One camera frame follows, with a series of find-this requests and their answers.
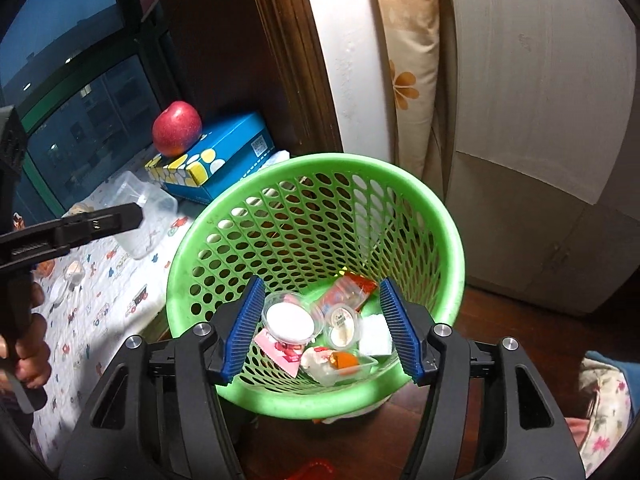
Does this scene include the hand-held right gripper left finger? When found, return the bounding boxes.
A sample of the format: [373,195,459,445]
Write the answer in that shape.
[60,276,267,480]

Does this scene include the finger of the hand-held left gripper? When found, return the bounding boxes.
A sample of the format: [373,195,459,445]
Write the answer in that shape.
[6,202,145,272]

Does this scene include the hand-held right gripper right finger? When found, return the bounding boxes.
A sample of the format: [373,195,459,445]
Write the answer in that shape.
[378,279,586,480]

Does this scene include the white foam piece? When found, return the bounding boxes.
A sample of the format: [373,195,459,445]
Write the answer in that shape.
[357,314,396,358]

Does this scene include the pink paper wrapper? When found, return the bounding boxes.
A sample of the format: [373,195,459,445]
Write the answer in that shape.
[252,330,308,378]

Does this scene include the round clear lidded container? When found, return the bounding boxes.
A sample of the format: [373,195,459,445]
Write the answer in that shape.
[260,290,321,346]

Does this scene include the large clear plastic container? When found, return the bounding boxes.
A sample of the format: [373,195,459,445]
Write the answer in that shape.
[102,170,179,261]

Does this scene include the jelly cup with beige lid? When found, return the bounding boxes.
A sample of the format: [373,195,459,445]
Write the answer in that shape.
[322,304,363,351]

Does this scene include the clear box with orange food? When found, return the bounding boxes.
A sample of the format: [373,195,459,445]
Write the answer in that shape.
[300,345,381,386]

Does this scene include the green plastic basket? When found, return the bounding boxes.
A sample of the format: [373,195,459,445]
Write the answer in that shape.
[165,152,466,421]

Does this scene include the person's left hand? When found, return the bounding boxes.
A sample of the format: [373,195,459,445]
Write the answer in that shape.
[14,281,53,391]

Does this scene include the small clear plastic cup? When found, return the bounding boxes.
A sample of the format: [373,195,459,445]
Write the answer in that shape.
[50,260,86,306]

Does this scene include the red snack wrapper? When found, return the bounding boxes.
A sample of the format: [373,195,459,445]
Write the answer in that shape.
[317,270,378,313]

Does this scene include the printed blanket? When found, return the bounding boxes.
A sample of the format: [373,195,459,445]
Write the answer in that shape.
[27,150,291,471]

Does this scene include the red apple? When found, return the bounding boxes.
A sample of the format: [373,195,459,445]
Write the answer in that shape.
[152,101,203,157]

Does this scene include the red object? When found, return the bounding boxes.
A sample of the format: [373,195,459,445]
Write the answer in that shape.
[292,459,336,480]

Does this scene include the blue spotted cardboard box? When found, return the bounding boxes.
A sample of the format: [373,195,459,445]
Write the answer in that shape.
[145,112,276,206]

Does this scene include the white cloth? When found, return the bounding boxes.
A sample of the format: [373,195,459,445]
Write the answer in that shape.
[250,149,291,171]

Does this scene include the floral cloth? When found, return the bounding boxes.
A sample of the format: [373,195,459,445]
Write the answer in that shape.
[565,350,636,478]

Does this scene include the white cabinet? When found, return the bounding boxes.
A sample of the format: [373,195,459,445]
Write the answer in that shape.
[445,0,640,316]

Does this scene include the floral curtain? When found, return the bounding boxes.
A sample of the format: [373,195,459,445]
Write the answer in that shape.
[367,0,451,196]

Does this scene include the green window frame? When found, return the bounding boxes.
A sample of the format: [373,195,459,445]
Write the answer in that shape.
[0,0,176,211]

